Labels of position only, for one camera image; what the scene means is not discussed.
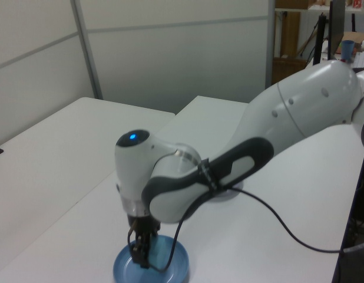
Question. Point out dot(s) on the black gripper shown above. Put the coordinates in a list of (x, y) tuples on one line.
[(143, 224)]

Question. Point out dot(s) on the cyan foam cube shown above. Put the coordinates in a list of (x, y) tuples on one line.
[(158, 247)]

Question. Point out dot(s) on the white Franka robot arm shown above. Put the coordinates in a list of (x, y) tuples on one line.
[(302, 94)]

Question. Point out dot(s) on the blue round plate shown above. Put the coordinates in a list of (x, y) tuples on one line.
[(176, 265)]

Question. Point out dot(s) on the purple round plate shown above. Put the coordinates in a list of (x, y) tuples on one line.
[(229, 195)]

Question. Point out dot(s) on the blue plastic cup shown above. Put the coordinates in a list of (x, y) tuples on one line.
[(347, 50)]

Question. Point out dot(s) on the dark computer monitor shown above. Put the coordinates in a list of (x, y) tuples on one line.
[(336, 26)]

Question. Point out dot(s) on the brown cardboard box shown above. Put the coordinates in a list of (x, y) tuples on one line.
[(357, 36)]

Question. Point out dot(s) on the grey partition post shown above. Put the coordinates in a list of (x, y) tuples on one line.
[(88, 50)]

